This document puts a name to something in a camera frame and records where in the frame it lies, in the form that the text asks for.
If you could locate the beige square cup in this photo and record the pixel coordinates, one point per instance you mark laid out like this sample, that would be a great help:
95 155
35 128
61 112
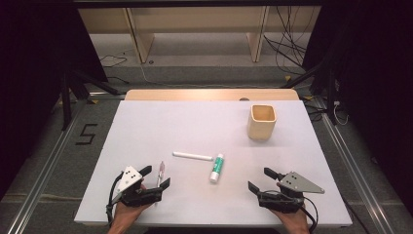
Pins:
259 130

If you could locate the person's left hand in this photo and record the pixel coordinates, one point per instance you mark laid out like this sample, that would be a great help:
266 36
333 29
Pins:
125 217

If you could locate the green white glue stick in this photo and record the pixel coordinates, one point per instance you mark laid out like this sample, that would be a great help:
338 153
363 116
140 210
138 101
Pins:
217 167

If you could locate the white table board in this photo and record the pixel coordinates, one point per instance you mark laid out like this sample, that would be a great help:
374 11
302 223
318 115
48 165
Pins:
162 130

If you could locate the white marker pen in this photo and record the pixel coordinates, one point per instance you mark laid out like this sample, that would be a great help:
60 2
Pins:
191 156

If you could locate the light wooden table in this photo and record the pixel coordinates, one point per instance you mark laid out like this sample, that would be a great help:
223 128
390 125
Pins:
195 95

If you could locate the light wooden bench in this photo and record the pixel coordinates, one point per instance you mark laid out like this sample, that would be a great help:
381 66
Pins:
256 42

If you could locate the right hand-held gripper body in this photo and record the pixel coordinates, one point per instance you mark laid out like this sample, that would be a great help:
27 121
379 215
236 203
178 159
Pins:
279 201

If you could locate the black tripod stand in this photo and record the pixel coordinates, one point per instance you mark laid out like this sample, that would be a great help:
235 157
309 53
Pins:
331 97
66 104

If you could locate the dark curtain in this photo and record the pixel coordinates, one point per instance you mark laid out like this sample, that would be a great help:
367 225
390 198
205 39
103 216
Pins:
32 65
373 65

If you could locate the clear pink pen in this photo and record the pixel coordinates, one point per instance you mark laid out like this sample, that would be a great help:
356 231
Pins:
161 169

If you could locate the person's right hand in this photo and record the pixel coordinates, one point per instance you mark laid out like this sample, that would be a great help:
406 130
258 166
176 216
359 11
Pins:
295 222

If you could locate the aluminium floor rail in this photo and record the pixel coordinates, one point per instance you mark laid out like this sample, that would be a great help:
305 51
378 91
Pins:
357 175
42 182

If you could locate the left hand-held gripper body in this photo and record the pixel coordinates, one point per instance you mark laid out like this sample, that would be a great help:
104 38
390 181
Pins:
130 180

